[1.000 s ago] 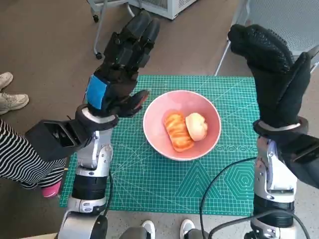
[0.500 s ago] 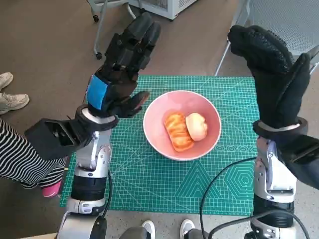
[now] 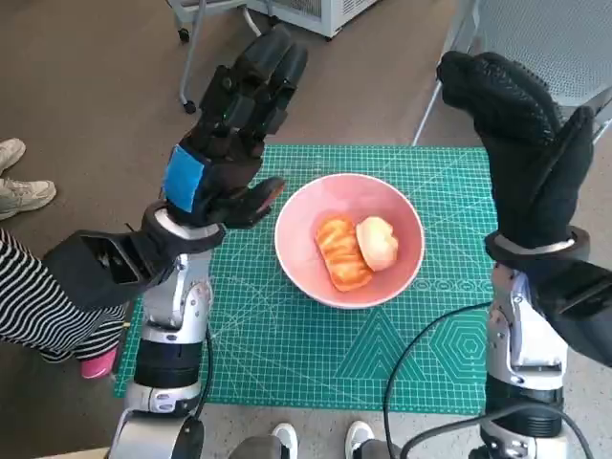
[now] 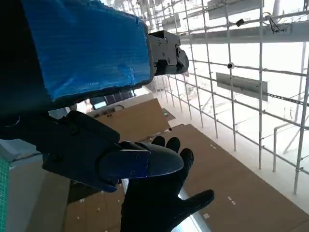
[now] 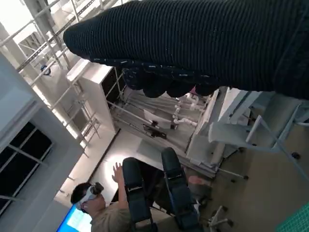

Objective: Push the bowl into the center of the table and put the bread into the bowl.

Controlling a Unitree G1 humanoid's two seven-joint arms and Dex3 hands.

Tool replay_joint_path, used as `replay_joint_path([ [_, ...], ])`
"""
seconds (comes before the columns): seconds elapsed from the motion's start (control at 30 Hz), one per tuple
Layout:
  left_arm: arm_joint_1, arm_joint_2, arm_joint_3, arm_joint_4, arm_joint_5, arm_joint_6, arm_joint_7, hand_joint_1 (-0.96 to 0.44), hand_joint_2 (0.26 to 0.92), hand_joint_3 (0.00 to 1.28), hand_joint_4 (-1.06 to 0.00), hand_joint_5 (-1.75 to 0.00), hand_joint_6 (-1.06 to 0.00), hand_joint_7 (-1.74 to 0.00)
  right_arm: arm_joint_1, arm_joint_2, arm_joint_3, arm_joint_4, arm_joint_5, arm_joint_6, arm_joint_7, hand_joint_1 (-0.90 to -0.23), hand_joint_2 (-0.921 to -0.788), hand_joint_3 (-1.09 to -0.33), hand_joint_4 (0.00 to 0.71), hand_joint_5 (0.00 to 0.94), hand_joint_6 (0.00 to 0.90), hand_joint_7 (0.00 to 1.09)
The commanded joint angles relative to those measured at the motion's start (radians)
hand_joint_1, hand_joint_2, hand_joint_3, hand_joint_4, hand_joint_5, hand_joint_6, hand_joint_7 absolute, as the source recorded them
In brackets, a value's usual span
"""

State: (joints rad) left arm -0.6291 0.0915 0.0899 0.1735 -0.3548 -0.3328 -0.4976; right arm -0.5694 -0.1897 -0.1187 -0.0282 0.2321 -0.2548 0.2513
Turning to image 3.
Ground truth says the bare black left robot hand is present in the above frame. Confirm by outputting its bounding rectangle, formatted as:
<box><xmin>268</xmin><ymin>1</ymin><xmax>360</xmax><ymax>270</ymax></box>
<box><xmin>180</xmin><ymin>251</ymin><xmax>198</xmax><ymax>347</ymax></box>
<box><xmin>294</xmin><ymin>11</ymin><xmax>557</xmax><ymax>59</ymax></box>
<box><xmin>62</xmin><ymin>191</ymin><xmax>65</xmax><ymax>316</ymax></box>
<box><xmin>161</xmin><ymin>23</ymin><xmax>310</xmax><ymax>230</ymax></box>

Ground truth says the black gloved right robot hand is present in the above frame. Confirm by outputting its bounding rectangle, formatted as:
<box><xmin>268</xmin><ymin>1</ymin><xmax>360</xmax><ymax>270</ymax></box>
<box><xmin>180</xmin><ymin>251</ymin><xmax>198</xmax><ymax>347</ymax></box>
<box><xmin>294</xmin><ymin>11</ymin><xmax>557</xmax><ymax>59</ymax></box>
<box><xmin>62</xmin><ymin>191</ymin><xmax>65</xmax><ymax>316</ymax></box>
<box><xmin>437</xmin><ymin>51</ymin><xmax>596</xmax><ymax>250</ymax></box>

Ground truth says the pink bowl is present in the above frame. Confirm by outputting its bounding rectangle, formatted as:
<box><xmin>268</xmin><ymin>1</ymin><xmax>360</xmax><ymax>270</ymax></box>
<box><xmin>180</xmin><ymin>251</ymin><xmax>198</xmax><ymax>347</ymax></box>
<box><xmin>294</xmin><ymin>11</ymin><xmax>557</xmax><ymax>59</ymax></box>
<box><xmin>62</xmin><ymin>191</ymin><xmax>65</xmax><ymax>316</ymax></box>
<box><xmin>273</xmin><ymin>172</ymin><xmax>426</xmax><ymax>310</ymax></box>

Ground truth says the round bun toy bread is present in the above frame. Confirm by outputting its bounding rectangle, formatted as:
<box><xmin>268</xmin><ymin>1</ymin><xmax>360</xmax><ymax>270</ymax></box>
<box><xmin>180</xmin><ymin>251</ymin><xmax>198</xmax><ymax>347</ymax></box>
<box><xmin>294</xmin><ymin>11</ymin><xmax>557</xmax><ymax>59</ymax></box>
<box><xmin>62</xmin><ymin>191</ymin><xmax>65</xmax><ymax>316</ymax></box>
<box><xmin>355</xmin><ymin>215</ymin><xmax>400</xmax><ymax>273</ymax></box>

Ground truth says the striped loaf toy bread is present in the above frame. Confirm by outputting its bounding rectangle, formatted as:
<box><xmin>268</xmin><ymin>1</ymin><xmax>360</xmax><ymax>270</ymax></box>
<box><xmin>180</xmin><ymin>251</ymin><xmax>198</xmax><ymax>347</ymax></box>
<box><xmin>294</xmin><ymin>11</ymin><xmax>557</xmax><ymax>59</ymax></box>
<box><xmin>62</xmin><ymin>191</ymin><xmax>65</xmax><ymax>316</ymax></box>
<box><xmin>314</xmin><ymin>214</ymin><xmax>373</xmax><ymax>293</ymax></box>

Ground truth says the grey mesh chair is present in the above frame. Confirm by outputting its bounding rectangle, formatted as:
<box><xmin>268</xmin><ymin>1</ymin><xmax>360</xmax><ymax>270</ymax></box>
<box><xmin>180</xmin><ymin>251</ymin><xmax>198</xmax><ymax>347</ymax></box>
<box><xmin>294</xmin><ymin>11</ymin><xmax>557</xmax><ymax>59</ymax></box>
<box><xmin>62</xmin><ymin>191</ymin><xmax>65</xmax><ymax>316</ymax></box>
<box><xmin>411</xmin><ymin>0</ymin><xmax>612</xmax><ymax>147</ymax></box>

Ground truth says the person's foot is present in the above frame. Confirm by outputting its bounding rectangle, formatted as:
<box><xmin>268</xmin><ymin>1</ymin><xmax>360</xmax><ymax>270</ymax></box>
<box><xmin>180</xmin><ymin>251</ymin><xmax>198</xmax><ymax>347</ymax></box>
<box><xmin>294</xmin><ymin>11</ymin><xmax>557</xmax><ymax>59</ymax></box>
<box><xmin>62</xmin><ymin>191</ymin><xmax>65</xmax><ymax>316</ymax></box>
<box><xmin>344</xmin><ymin>420</ymin><xmax>377</xmax><ymax>459</ymax></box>
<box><xmin>271</xmin><ymin>423</ymin><xmax>300</xmax><ymax>459</ymax></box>
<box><xmin>0</xmin><ymin>179</ymin><xmax>57</xmax><ymax>221</ymax></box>
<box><xmin>78</xmin><ymin>346</ymin><xmax>120</xmax><ymax>380</ymax></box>
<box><xmin>0</xmin><ymin>138</ymin><xmax>27</xmax><ymax>173</ymax></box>

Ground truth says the green cutting mat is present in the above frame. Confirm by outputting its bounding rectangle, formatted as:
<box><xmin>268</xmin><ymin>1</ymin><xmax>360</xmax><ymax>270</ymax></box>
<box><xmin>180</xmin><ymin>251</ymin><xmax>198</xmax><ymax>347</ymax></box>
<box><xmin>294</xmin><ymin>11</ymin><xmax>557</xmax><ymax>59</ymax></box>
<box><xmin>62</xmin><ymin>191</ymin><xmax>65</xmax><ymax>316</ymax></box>
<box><xmin>113</xmin><ymin>142</ymin><xmax>501</xmax><ymax>416</ymax></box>

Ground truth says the white appliance cabinet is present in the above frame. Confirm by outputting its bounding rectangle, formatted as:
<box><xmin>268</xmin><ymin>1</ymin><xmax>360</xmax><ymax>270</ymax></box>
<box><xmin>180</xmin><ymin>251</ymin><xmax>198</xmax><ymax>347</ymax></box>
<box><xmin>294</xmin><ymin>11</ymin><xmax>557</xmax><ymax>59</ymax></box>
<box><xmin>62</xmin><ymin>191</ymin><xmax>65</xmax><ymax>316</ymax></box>
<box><xmin>248</xmin><ymin>0</ymin><xmax>379</xmax><ymax>40</ymax></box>

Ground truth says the grey chair frame with casters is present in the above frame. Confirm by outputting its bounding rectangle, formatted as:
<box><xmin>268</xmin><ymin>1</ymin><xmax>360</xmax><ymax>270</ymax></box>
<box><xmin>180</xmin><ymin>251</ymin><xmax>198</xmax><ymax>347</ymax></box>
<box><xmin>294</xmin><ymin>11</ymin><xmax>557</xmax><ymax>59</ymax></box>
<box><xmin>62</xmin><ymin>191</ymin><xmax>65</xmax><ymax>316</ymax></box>
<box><xmin>166</xmin><ymin>0</ymin><xmax>283</xmax><ymax>115</ymax></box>

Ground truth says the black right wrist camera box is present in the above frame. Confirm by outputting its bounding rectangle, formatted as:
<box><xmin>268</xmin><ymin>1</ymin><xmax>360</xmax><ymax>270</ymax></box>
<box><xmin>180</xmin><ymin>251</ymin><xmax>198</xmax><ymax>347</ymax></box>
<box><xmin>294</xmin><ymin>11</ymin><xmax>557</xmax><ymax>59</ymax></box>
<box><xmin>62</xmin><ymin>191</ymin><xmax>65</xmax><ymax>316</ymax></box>
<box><xmin>530</xmin><ymin>260</ymin><xmax>612</xmax><ymax>369</ymax></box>

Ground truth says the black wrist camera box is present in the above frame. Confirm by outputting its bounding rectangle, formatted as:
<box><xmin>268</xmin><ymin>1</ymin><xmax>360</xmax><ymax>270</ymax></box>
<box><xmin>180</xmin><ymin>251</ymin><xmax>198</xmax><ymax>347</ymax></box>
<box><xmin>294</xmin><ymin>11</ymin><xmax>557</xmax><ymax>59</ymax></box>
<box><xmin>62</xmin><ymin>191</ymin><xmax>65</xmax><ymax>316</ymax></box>
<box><xmin>530</xmin><ymin>260</ymin><xmax>612</xmax><ymax>369</ymax></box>
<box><xmin>42</xmin><ymin>229</ymin><xmax>176</xmax><ymax>307</ymax></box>

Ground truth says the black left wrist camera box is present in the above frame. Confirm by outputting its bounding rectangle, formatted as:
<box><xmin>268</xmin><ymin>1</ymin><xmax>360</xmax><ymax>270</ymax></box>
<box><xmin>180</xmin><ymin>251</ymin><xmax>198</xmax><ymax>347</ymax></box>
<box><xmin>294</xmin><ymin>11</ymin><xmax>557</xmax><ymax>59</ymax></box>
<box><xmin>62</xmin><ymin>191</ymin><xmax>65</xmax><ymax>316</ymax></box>
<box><xmin>42</xmin><ymin>229</ymin><xmax>176</xmax><ymax>307</ymax></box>

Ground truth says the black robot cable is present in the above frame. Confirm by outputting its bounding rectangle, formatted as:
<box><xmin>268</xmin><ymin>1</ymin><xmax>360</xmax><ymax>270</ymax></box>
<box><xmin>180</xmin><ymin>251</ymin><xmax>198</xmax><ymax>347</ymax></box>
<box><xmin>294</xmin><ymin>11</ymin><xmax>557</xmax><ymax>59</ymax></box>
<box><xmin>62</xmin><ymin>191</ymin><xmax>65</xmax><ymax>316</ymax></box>
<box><xmin>382</xmin><ymin>300</ymin><xmax>493</xmax><ymax>459</ymax></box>
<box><xmin>193</xmin><ymin>329</ymin><xmax>214</xmax><ymax>422</ymax></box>
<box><xmin>400</xmin><ymin>404</ymin><xmax>579</xmax><ymax>459</ymax></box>

